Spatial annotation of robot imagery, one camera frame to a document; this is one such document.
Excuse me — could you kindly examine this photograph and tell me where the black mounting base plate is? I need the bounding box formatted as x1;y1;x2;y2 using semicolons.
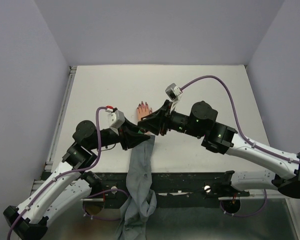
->
91;171;250;209

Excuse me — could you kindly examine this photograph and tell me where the nail polish bottle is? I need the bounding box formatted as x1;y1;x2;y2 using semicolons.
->
138;128;147;134

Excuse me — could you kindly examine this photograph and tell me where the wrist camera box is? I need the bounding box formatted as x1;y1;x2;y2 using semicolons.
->
165;83;183;110
108;109;125;135

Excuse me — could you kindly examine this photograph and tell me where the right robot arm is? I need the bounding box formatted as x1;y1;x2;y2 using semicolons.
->
138;100;300;199

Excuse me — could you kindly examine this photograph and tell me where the aluminium rail front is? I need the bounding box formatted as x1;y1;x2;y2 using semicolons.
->
30;180;289;201

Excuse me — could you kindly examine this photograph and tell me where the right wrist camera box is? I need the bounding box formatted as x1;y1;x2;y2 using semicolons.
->
165;83;183;110

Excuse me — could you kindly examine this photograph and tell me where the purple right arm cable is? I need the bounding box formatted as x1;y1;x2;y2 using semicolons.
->
179;74;300;218

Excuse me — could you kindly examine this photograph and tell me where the grey sleeve forearm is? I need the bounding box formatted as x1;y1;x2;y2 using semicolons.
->
114;134;157;240

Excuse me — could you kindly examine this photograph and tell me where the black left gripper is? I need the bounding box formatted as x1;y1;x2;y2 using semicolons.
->
89;116;151;151

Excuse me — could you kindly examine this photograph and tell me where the aluminium rail left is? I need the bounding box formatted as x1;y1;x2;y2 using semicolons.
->
44;66;77;169

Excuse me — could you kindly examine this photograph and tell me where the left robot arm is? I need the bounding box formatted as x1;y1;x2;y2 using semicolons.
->
3;120;150;240

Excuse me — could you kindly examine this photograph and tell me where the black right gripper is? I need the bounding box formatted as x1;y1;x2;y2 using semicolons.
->
138;99;204;138

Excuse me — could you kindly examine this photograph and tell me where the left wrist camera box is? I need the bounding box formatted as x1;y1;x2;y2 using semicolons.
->
108;109;125;135

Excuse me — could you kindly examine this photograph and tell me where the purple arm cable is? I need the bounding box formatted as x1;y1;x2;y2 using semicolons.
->
179;74;300;218
7;106;131;240

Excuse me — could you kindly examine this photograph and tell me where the mannequin hand with painted nails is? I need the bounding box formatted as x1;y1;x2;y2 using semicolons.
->
136;101;153;122

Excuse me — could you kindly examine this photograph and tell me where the aluminium rail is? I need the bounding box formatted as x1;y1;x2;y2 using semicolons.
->
44;66;77;169
30;180;289;201

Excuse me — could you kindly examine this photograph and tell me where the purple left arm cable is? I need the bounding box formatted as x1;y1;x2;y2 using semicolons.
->
7;106;131;240

